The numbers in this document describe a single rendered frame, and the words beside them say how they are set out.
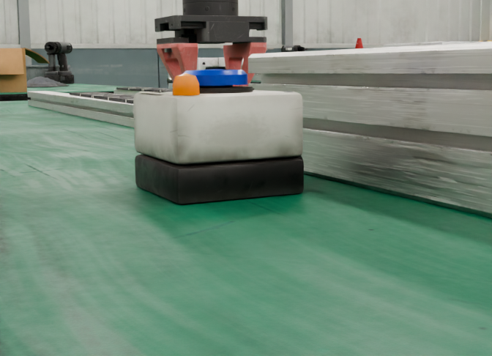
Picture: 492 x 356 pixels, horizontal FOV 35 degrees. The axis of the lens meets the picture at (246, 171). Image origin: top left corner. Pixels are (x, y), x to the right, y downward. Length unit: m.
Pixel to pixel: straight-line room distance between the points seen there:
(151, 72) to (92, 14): 1.23
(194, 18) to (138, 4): 11.38
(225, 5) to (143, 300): 0.56
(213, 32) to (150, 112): 0.32
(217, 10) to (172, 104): 0.37
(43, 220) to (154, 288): 0.14
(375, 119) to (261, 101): 0.07
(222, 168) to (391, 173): 0.10
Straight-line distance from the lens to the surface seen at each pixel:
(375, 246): 0.33
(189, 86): 0.43
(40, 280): 0.29
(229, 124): 0.43
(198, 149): 0.43
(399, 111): 0.45
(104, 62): 11.96
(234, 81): 0.46
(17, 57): 2.79
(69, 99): 1.35
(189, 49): 0.77
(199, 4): 0.79
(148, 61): 12.15
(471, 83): 0.42
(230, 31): 0.79
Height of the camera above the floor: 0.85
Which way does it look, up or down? 8 degrees down
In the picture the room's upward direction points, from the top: 1 degrees counter-clockwise
